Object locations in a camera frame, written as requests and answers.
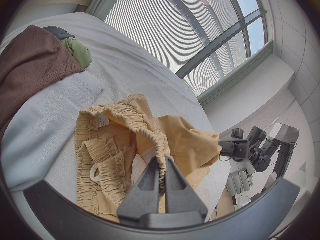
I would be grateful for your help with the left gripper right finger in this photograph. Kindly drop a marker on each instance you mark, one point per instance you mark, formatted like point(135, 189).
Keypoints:
point(180, 196)

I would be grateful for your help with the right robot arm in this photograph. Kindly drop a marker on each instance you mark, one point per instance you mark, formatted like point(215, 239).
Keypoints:
point(285, 134)

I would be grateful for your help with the brown garment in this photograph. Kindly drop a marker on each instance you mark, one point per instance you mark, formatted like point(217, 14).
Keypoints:
point(32, 66)

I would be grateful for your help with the window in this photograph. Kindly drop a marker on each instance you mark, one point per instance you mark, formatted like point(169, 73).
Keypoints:
point(180, 34)

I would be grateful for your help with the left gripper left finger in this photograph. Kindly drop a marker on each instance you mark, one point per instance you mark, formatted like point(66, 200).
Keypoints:
point(142, 196)

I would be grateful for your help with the black garment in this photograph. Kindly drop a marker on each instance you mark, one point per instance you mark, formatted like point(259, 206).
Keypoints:
point(58, 32)

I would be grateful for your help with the pale grey garment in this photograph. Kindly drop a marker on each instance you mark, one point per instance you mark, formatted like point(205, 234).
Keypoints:
point(37, 134)

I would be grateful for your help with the green garment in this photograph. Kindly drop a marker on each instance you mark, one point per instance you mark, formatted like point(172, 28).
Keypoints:
point(78, 52)

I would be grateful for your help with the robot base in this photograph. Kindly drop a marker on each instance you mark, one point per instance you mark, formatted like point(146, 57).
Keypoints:
point(236, 184)

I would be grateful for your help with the bed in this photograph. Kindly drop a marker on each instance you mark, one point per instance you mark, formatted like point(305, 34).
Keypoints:
point(140, 69)

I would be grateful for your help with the tan shorts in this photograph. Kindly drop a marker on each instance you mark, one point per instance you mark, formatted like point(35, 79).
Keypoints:
point(180, 139)

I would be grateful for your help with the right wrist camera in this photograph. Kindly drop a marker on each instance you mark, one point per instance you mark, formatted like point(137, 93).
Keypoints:
point(237, 133)

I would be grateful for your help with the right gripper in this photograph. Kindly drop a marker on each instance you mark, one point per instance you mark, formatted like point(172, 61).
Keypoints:
point(235, 149)

